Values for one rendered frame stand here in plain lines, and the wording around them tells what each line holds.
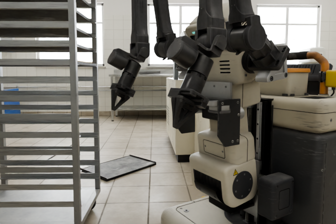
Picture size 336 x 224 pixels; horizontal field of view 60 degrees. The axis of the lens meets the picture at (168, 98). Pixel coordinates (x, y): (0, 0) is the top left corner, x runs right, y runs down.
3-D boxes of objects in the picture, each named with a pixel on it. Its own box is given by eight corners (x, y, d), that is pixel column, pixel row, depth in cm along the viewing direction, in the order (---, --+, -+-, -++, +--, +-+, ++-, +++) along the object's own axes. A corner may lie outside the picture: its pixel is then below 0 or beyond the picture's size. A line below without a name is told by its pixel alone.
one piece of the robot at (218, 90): (200, 130, 126) (201, 80, 124) (249, 143, 103) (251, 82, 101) (169, 134, 117) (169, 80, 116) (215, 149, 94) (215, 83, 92)
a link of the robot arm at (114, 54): (150, 49, 114) (140, 51, 121) (126, 34, 108) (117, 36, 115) (138, 77, 112) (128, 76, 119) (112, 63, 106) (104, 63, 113)
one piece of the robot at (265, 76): (275, 77, 99) (273, 44, 97) (288, 77, 95) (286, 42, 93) (255, 82, 94) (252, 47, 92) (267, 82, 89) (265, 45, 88)
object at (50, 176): (99, 177, 190) (99, 172, 190) (98, 178, 188) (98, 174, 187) (0, 178, 189) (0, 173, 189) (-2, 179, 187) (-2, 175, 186)
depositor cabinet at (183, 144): (166, 136, 420) (166, 77, 413) (215, 135, 426) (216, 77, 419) (175, 163, 293) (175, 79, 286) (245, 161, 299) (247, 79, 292)
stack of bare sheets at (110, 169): (106, 181, 244) (106, 178, 244) (80, 171, 270) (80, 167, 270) (156, 164, 289) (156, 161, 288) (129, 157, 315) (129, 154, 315)
